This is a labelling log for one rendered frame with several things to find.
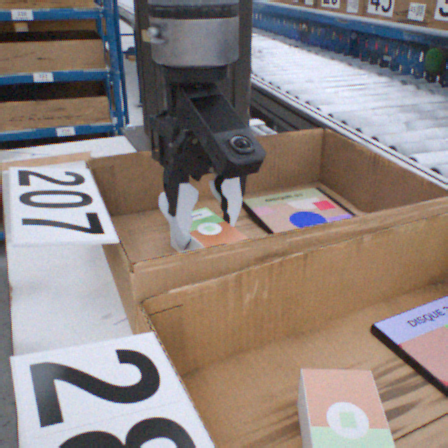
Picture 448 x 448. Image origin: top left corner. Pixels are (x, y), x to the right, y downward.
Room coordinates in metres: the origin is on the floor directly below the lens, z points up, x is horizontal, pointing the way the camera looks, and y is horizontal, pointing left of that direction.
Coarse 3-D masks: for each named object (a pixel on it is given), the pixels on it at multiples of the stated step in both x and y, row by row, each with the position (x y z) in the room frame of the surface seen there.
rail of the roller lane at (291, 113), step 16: (128, 16) 4.24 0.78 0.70; (256, 80) 1.62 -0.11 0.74; (256, 96) 1.56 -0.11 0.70; (272, 96) 1.44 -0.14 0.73; (288, 96) 1.39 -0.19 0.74; (272, 112) 1.45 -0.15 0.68; (288, 112) 1.33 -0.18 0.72; (304, 112) 1.24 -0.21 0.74; (320, 112) 1.22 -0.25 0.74; (288, 128) 1.32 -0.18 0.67; (304, 128) 1.23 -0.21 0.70; (336, 128) 1.09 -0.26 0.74; (352, 128) 1.08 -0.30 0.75; (368, 144) 0.97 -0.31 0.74; (400, 160) 0.88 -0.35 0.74; (432, 176) 0.80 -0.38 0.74
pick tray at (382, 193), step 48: (288, 144) 0.73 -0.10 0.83; (336, 144) 0.71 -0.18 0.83; (144, 192) 0.64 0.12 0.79; (336, 192) 0.70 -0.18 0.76; (384, 192) 0.60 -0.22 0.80; (432, 192) 0.53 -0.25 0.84; (144, 240) 0.55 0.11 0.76; (288, 240) 0.41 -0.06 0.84; (336, 240) 0.43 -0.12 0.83; (144, 288) 0.36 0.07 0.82
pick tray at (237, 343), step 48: (384, 240) 0.41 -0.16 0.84; (432, 240) 0.44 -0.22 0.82; (192, 288) 0.32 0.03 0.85; (240, 288) 0.34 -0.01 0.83; (288, 288) 0.36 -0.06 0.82; (336, 288) 0.39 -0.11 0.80; (384, 288) 0.42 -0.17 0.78; (432, 288) 0.44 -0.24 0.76; (192, 336) 0.32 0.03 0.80; (240, 336) 0.34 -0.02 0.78; (288, 336) 0.36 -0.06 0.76; (336, 336) 0.36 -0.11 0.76; (192, 384) 0.30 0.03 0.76; (240, 384) 0.30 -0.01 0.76; (288, 384) 0.30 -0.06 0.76; (384, 384) 0.30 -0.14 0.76; (240, 432) 0.25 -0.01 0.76; (288, 432) 0.25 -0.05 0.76; (432, 432) 0.25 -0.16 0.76
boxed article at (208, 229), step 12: (192, 216) 0.54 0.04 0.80; (204, 216) 0.53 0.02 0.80; (216, 216) 0.54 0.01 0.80; (192, 228) 0.50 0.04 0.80; (204, 228) 0.50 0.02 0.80; (216, 228) 0.50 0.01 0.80; (228, 228) 0.50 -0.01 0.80; (192, 240) 0.48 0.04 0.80; (204, 240) 0.48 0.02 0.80; (216, 240) 0.48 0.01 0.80; (228, 240) 0.48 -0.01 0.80; (240, 240) 0.48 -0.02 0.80
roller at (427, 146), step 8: (392, 144) 0.96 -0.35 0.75; (400, 144) 0.96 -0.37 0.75; (408, 144) 0.96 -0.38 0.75; (416, 144) 0.96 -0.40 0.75; (424, 144) 0.96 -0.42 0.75; (432, 144) 0.97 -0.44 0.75; (440, 144) 0.97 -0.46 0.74; (400, 152) 0.93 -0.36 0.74; (408, 152) 0.94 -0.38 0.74; (416, 152) 0.94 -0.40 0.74; (424, 152) 0.95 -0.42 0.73
